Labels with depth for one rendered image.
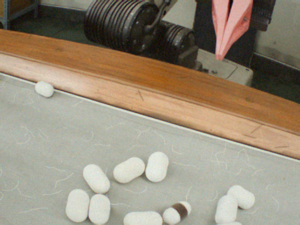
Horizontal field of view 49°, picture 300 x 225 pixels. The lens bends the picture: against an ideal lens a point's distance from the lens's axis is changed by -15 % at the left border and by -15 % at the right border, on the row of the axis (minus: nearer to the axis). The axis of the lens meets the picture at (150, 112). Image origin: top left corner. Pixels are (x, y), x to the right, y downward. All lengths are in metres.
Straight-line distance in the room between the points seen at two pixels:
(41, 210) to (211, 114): 0.25
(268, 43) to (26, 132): 2.13
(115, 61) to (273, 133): 0.25
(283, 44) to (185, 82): 1.96
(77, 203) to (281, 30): 2.18
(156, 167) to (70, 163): 0.09
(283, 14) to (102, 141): 2.05
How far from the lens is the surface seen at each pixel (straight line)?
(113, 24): 0.74
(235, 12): 0.39
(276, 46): 2.45
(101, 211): 0.33
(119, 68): 0.53
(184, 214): 0.34
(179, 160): 0.42
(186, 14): 2.50
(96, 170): 0.36
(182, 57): 1.01
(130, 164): 0.37
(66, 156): 0.41
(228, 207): 0.35
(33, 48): 0.60
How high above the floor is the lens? 1.01
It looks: 34 degrees down
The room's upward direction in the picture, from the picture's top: 8 degrees clockwise
